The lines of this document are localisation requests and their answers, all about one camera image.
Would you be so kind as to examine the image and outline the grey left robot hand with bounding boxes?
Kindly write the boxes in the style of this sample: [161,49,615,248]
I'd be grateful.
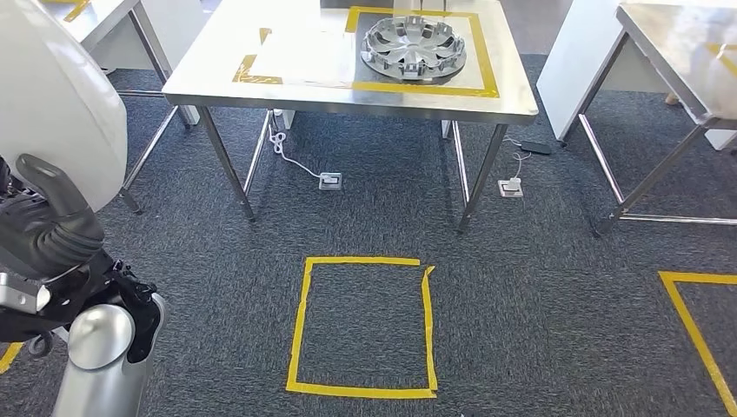
[0,153,95,279]

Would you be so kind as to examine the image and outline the steel workbench table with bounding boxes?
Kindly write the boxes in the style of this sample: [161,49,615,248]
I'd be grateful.
[37,0,203,215]
[577,0,737,238]
[162,0,540,235]

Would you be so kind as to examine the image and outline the yellow floor tape square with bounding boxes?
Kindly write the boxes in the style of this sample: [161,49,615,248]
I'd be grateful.
[658,270,737,417]
[0,341,24,376]
[286,256,439,400]

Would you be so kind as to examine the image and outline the yellow table tape rectangle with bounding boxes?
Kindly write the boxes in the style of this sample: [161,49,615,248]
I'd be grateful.
[38,0,93,23]

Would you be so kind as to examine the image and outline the silver wheel hubcap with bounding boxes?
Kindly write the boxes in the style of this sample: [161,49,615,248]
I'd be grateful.
[360,15,468,81]

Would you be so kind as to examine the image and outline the white coiled cable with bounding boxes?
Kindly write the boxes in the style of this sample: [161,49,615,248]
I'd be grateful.
[267,124,323,180]

